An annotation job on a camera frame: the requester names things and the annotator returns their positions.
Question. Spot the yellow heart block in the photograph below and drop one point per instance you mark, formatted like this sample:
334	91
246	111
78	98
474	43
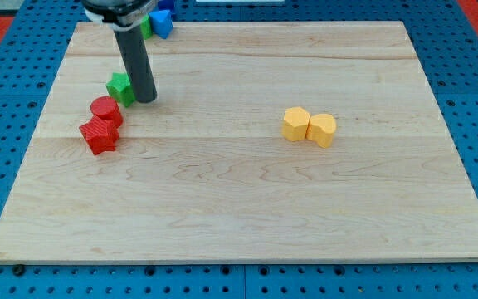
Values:
321	129

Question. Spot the blue block at top edge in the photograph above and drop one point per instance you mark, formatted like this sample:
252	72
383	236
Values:
167	5

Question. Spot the red cylinder block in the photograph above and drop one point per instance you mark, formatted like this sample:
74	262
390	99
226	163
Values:
107	108

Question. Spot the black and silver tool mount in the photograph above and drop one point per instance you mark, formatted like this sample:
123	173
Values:
119	15

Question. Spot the blue triangle block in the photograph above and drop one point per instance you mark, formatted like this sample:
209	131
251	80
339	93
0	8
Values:
161	22

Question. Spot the yellow hexagon block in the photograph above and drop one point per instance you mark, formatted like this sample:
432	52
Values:
295	123

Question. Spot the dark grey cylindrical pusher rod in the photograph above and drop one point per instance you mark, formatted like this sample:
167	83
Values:
136	62

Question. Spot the light wooden board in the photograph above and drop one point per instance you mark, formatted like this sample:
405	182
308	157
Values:
203	174

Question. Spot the green circle block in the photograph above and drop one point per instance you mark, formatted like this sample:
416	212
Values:
145	27

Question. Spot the green star block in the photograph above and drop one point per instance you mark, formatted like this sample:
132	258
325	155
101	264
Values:
119	87

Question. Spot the red star block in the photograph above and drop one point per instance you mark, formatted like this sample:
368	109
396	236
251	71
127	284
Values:
100	134

